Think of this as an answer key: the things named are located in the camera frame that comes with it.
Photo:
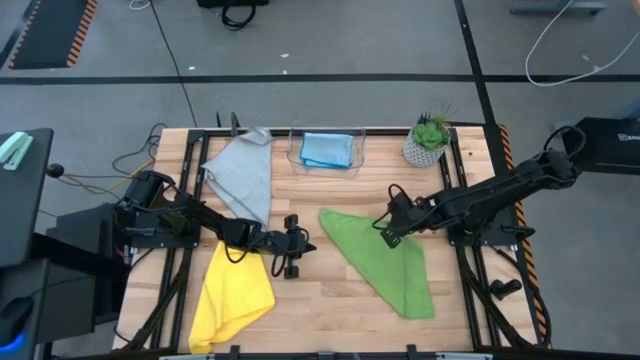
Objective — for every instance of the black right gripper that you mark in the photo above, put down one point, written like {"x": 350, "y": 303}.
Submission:
{"x": 417, "y": 215}

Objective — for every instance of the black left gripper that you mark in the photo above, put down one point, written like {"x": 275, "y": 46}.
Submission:
{"x": 275, "y": 245}

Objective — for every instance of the green microfiber towel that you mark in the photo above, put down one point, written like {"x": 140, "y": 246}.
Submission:
{"x": 390, "y": 275}

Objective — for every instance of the yellow microfiber towel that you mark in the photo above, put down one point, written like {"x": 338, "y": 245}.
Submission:
{"x": 230, "y": 300}

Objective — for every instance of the blue microfiber towel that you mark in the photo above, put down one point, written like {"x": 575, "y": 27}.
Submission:
{"x": 327, "y": 150}

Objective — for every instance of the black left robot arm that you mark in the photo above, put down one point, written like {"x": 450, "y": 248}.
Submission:
{"x": 200, "y": 215}

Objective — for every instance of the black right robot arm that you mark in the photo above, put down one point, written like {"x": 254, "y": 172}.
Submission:
{"x": 500, "y": 192}

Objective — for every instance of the grey microfiber towel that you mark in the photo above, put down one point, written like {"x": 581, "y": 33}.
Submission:
{"x": 242, "y": 175}

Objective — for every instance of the clear plastic bin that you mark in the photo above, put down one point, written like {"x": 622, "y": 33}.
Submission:
{"x": 294, "y": 150}

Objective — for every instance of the succulent in white patterned pot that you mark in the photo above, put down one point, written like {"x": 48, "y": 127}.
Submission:
{"x": 427, "y": 137}

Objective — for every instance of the black clamp posts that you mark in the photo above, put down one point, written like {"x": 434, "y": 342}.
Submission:
{"x": 234, "y": 122}

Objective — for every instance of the orange black hazard tape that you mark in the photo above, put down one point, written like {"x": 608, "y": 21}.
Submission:
{"x": 504, "y": 145}

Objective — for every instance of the black control box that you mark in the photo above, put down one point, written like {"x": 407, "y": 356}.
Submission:
{"x": 75, "y": 235}

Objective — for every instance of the black equipment case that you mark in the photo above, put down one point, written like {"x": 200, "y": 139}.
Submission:
{"x": 605, "y": 150}

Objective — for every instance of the black round knob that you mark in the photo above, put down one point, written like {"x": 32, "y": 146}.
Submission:
{"x": 55, "y": 171}

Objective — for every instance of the black floor device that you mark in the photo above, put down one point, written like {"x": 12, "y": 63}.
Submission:
{"x": 230, "y": 3}

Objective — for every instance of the black side desk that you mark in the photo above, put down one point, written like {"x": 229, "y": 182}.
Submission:
{"x": 20, "y": 210}

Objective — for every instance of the grey metal table foot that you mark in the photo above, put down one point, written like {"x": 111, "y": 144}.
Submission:
{"x": 550, "y": 7}

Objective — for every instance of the black mouse with blue light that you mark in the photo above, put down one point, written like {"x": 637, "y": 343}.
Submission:
{"x": 15, "y": 315}

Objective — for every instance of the mint green stapler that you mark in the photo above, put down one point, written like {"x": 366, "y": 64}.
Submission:
{"x": 15, "y": 150}

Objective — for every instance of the black mat with orange stripes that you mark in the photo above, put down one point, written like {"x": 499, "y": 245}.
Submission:
{"x": 50, "y": 30}

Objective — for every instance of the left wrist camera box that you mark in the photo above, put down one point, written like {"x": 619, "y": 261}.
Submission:
{"x": 301, "y": 246}

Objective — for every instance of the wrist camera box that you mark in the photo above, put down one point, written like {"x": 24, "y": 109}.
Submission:
{"x": 301, "y": 246}
{"x": 400, "y": 205}

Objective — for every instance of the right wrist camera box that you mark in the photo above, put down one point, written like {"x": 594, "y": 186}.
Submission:
{"x": 400, "y": 205}

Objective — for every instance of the black aluminium table frame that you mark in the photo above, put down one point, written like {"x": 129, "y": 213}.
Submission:
{"x": 385, "y": 132}

